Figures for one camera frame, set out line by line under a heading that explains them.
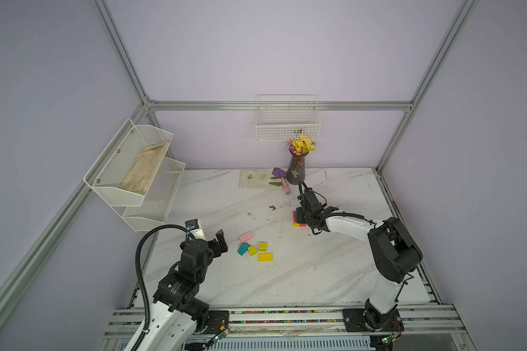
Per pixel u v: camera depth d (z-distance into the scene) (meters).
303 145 0.98
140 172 0.78
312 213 0.75
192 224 0.64
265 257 0.89
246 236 0.96
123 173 0.77
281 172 1.18
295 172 1.08
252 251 0.88
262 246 0.90
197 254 0.53
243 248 0.90
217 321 0.74
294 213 0.95
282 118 0.96
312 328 0.73
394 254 0.49
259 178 1.15
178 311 0.49
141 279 0.49
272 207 1.05
